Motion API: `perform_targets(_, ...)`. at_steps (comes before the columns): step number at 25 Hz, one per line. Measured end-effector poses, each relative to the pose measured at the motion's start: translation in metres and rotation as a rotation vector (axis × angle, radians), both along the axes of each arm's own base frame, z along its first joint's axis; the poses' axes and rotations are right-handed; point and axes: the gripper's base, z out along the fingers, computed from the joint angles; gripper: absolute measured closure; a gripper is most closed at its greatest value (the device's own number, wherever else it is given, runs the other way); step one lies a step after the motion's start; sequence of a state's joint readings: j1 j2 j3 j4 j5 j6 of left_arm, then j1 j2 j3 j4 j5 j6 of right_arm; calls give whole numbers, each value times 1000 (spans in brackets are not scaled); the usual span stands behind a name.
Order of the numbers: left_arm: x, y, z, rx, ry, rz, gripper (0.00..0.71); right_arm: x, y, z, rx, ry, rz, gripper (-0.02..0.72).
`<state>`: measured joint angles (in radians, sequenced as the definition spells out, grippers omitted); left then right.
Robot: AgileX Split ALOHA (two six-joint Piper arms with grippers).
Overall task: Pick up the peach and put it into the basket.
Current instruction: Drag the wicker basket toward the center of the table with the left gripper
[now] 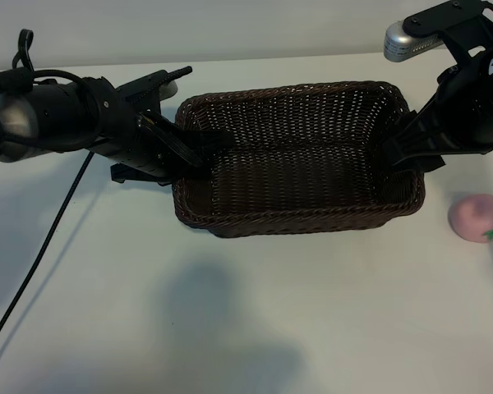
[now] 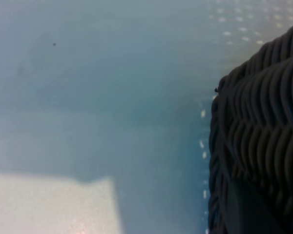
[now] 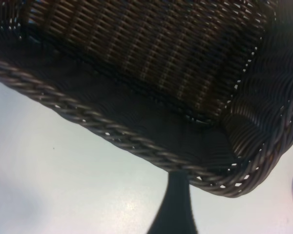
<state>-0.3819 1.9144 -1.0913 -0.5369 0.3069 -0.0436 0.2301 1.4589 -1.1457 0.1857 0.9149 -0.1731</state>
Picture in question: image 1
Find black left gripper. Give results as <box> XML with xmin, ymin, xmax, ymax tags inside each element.
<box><xmin>94</xmin><ymin>84</ymin><xmax>233</xmax><ymax>186</ymax></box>

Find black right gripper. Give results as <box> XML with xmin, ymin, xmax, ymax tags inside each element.
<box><xmin>380</xmin><ymin>44</ymin><xmax>493</xmax><ymax>173</ymax></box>

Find pink peach with green leaf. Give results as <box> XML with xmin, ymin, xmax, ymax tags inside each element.
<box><xmin>447</xmin><ymin>192</ymin><xmax>493</xmax><ymax>244</ymax></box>

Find dark brown wicker basket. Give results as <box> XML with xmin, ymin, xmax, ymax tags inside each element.
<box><xmin>171</xmin><ymin>80</ymin><xmax>427</xmax><ymax>240</ymax></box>

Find black left gripper wire bundle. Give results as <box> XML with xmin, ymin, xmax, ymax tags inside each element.
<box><xmin>141</xmin><ymin>117</ymin><xmax>205</xmax><ymax>167</ymax></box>

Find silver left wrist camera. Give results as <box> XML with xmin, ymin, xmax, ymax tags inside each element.
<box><xmin>155</xmin><ymin>81</ymin><xmax>177</xmax><ymax>99</ymax></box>

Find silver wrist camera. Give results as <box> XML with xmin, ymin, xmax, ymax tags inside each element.
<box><xmin>382</xmin><ymin>19</ymin><xmax>447</xmax><ymax>63</ymax></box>
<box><xmin>155</xmin><ymin>81</ymin><xmax>177</xmax><ymax>99</ymax></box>

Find black left camera bracket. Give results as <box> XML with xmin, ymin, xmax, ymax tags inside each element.
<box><xmin>114</xmin><ymin>69</ymin><xmax>169</xmax><ymax>112</ymax></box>

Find black camera bracket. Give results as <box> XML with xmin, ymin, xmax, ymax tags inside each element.
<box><xmin>114</xmin><ymin>69</ymin><xmax>169</xmax><ymax>112</ymax></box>
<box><xmin>402</xmin><ymin>0</ymin><xmax>493</xmax><ymax>66</ymax></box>

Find black left camera cable plug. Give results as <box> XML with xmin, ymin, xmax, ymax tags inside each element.
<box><xmin>164</xmin><ymin>65</ymin><xmax>193</xmax><ymax>83</ymax></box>

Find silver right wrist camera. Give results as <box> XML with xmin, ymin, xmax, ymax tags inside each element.
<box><xmin>382</xmin><ymin>19</ymin><xmax>447</xmax><ymax>63</ymax></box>

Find black right camera bracket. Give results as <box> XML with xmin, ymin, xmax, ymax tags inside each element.
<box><xmin>402</xmin><ymin>0</ymin><xmax>493</xmax><ymax>66</ymax></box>

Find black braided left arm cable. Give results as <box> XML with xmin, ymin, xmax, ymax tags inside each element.
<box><xmin>0</xmin><ymin>151</ymin><xmax>94</xmax><ymax>362</ymax></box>

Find thin black left arm cable loop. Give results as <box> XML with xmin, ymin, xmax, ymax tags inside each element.
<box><xmin>0</xmin><ymin>28</ymin><xmax>95</xmax><ymax>155</ymax></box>

